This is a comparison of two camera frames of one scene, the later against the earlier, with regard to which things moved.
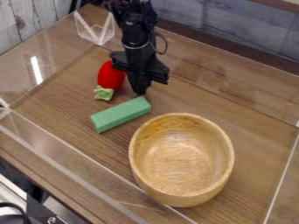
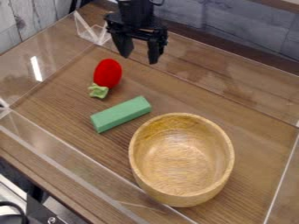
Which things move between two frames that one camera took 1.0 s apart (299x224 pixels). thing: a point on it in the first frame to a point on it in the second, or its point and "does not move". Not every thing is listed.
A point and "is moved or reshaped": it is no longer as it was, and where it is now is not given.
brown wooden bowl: (181, 155) does not move
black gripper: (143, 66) to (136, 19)
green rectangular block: (112, 116) does not move
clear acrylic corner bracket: (96, 34) does not move
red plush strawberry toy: (111, 78) is moved or reshaped
